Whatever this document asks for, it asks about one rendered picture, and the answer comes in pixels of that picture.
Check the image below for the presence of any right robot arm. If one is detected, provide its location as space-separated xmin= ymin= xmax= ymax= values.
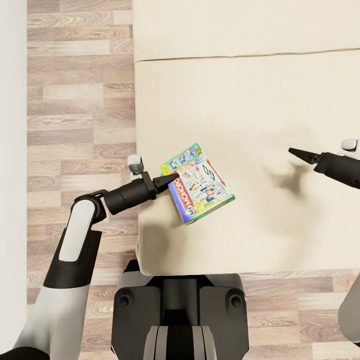
xmin=288 ymin=138 xmax=360 ymax=348

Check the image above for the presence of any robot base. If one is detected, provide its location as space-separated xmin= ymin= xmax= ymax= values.
xmin=110 ymin=259 xmax=250 ymax=360

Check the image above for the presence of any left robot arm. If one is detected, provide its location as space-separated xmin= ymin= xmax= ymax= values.
xmin=0 ymin=154 xmax=180 ymax=360

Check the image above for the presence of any board game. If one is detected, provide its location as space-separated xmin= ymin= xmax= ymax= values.
xmin=160 ymin=143 xmax=236 ymax=226

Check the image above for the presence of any robot trunk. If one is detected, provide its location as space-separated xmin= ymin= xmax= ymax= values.
xmin=143 ymin=326 xmax=217 ymax=360

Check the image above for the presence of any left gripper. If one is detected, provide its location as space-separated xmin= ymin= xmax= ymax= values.
xmin=119 ymin=171 xmax=180 ymax=208

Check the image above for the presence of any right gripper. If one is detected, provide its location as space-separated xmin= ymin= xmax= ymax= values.
xmin=288 ymin=147 xmax=360 ymax=188

